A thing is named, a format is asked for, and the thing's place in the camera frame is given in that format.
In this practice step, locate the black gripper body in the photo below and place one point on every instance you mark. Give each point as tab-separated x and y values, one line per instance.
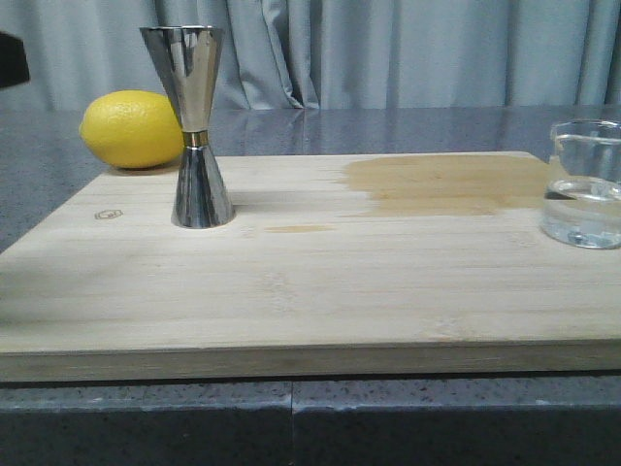
14	68

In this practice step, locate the steel double jigger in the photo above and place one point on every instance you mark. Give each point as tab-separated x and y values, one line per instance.
186	60

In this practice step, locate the clear glass beaker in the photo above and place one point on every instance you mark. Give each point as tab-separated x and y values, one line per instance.
581	201

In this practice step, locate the yellow lemon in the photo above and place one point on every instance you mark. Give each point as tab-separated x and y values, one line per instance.
132	129

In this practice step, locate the grey curtain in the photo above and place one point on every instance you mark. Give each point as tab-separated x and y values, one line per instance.
330	54

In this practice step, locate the wooden cutting board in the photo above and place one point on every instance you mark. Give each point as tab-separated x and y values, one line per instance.
333	265

